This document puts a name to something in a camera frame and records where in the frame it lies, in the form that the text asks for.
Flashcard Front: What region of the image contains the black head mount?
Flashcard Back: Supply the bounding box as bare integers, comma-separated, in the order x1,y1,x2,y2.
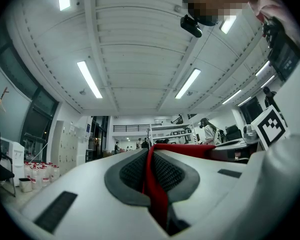
181,0,220,27

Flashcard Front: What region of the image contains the grey locker cabinet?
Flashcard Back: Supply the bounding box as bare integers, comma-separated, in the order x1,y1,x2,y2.
50,119,80,173

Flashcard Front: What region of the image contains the row of white shelf devices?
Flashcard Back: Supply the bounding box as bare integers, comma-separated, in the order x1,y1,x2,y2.
170,128,194,138

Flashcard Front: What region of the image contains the dark glass door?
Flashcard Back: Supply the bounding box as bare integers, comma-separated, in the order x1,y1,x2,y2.
91,115,110,160

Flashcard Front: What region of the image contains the black office chair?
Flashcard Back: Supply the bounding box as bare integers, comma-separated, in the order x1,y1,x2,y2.
225,124,243,143

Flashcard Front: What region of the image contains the black chest recorder box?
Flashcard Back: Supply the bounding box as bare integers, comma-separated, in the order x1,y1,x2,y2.
261,17,300,83

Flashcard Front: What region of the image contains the person's pink shirt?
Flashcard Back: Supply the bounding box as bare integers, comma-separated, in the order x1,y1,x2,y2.
248,0,300,50

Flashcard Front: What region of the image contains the black mesh chair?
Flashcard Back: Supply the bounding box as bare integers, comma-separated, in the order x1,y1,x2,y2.
0,126,17,198

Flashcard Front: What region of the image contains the black mezzanine railing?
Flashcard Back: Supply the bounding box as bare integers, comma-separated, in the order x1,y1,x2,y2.
112,123,163,133

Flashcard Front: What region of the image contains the white water dispenser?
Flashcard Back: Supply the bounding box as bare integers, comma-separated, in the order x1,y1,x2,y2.
0,136,26,186

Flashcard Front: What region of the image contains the large dark framed window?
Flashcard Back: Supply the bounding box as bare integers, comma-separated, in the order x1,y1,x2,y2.
0,38,60,160

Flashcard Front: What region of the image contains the white shelf rack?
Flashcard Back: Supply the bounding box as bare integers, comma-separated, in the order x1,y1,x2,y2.
148,123,199,145

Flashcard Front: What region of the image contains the black head camera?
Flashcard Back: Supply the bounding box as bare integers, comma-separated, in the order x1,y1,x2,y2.
179,14,204,39

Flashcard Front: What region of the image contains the white cabinet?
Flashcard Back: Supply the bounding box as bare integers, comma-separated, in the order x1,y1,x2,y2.
76,116,93,165

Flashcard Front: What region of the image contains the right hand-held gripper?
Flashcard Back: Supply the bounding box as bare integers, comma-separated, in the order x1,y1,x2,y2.
206,105,290,164

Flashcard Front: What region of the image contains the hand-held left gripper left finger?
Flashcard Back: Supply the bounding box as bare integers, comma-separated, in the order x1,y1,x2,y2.
21,148,166,240

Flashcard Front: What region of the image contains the small beige trash can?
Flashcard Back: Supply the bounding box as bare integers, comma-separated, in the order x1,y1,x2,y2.
18,177,33,193

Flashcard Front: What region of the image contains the red cloth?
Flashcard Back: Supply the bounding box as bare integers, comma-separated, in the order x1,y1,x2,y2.
141,143,217,231

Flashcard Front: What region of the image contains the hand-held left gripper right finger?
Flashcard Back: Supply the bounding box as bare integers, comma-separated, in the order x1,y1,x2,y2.
153,149,249,236

